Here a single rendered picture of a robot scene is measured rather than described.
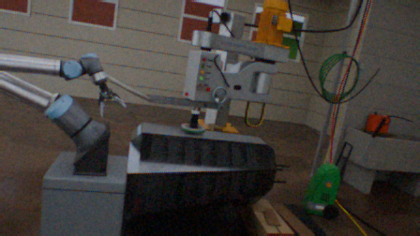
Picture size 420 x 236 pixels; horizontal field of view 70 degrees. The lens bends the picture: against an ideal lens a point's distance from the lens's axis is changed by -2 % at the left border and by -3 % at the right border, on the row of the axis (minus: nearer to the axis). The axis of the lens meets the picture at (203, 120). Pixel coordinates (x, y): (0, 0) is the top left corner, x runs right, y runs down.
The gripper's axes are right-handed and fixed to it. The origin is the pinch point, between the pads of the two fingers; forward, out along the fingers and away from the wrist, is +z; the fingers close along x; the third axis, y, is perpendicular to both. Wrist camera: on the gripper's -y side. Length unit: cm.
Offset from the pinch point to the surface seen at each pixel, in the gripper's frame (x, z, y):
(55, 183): -41, 20, 28
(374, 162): 301, 203, -126
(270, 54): 150, 6, -49
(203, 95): 76, 16, -50
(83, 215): -37, 42, 25
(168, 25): 270, -164, -620
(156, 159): 17, 46, -46
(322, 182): 177, 159, -82
